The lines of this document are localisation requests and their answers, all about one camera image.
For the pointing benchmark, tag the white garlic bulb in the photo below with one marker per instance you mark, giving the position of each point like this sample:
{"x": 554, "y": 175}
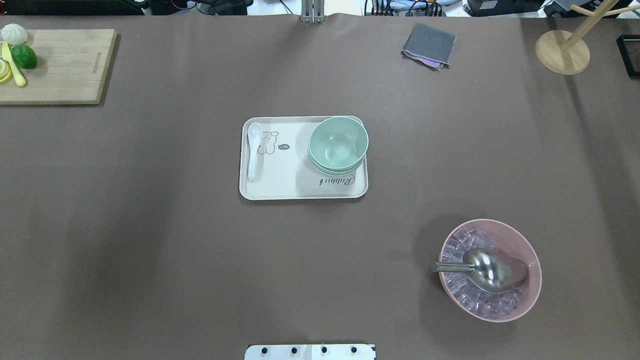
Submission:
{"x": 14, "y": 34}

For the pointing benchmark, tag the wooden mug tree stand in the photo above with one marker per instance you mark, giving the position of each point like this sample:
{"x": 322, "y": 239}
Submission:
{"x": 564, "y": 52}

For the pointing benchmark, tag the aluminium frame post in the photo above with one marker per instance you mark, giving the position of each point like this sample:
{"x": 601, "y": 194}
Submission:
{"x": 312, "y": 11}

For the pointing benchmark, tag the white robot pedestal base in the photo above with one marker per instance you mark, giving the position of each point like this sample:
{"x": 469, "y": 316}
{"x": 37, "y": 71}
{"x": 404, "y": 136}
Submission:
{"x": 319, "y": 351}

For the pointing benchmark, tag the pink bowl with ice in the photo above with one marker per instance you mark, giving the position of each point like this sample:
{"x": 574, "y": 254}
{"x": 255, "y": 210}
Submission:
{"x": 495, "y": 235}

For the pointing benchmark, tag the wooden cutting board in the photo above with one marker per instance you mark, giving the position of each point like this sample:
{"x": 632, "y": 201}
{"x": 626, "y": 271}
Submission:
{"x": 73, "y": 65}

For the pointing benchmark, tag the cream rabbit tray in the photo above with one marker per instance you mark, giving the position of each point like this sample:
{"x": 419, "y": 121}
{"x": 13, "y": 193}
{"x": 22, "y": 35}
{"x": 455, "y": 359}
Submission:
{"x": 284, "y": 170}

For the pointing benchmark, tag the green lime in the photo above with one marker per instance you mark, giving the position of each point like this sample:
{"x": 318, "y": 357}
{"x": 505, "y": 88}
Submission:
{"x": 24, "y": 57}

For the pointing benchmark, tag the lemon slice left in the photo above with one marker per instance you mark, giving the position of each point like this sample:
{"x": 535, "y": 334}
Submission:
{"x": 6, "y": 72}

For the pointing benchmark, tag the white ceramic spoon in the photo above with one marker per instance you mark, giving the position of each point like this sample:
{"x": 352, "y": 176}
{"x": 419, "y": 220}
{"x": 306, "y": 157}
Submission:
{"x": 254, "y": 139}

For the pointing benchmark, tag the grey folded cloth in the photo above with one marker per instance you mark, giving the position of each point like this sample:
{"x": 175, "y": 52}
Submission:
{"x": 430, "y": 46}

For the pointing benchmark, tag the yellow plastic knife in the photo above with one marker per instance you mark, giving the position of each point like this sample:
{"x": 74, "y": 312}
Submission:
{"x": 17, "y": 76}

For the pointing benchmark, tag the metal ice scoop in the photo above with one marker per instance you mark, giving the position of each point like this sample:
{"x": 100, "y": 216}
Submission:
{"x": 489, "y": 270}

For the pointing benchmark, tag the green bowl on tray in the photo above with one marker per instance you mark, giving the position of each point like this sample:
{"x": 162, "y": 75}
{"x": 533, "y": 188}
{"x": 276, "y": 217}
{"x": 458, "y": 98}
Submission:
{"x": 335, "y": 173}

